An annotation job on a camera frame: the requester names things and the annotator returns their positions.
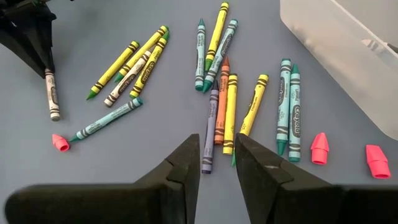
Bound clear plastic bin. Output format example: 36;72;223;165
279;0;398;141

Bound green crayon yellow wrapper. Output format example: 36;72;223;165
86;40;141;101
231;73;270;167
204;1;230;73
222;73;239;156
113;25;169;83
129;30;170;100

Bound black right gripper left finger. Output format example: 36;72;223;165
4;133;201;224

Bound teal crayon light-blue wrapper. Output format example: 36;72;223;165
68;96;144;144
195;18;206;92
275;58;292;157
287;63;302;163
202;19;239;94

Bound pink eraser cap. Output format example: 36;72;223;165
51;133;71;153
365;144;392;180
310;132;330;166

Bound white-wrapped crayon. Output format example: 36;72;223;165
103;50;152;108
44;68;61;122

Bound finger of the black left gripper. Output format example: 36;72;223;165
0;20;47;78
29;18;57;73

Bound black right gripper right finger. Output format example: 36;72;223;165
234;133;398;224

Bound blue-violet crayon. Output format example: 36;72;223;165
201;80;220;175

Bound orange crayon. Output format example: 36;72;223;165
214;56;231;146

